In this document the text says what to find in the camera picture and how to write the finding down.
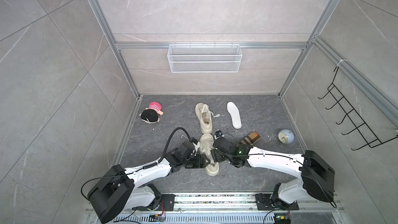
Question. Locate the black wire hook rack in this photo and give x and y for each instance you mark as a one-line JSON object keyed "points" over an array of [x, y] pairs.
{"points": [[359, 125]]}

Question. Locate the aluminium front rail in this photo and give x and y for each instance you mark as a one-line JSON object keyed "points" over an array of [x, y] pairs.
{"points": [[234, 208]]}

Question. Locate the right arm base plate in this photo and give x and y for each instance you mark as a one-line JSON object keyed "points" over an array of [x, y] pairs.
{"points": [[269, 202]]}

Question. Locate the pink plush doll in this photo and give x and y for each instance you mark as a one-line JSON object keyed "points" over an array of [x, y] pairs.
{"points": [[152, 113]]}

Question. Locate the cream sneaker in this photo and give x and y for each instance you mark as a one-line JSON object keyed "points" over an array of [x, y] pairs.
{"points": [[206, 146], [204, 115]]}

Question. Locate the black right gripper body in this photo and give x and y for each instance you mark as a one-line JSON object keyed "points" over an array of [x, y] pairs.
{"points": [[219, 157]]}

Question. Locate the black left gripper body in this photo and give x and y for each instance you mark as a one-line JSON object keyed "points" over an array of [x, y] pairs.
{"points": [[194, 162]]}

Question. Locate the white wire mesh basket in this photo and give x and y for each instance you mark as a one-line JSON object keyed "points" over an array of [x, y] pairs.
{"points": [[204, 58]]}

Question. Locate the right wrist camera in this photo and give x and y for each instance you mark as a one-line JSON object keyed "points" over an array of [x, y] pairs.
{"points": [[218, 134]]}

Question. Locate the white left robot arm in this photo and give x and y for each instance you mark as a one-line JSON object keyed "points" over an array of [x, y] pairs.
{"points": [[123, 188]]}

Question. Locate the aluminium corner frame post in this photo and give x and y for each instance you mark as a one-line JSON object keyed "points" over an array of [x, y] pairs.
{"points": [[324, 17]]}

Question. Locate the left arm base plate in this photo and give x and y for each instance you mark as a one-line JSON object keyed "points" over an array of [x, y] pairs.
{"points": [[164, 202]]}

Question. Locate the white shoe insole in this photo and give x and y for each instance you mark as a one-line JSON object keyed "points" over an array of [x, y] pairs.
{"points": [[235, 115]]}

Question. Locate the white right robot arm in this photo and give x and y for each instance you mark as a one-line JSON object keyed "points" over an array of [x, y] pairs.
{"points": [[313, 176]]}

